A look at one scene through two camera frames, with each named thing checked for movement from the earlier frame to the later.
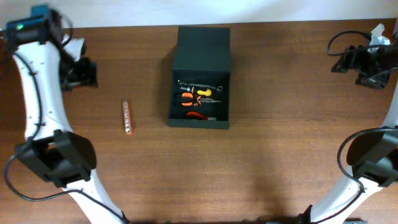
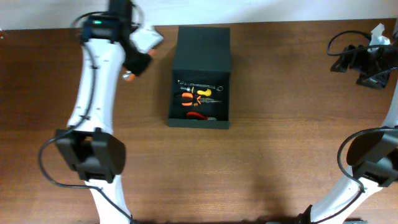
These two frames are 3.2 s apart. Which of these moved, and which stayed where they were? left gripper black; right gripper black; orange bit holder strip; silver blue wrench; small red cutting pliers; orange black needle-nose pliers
Moved: orange bit holder strip; left gripper black
Stayed: right gripper black; orange black needle-nose pliers; silver blue wrench; small red cutting pliers
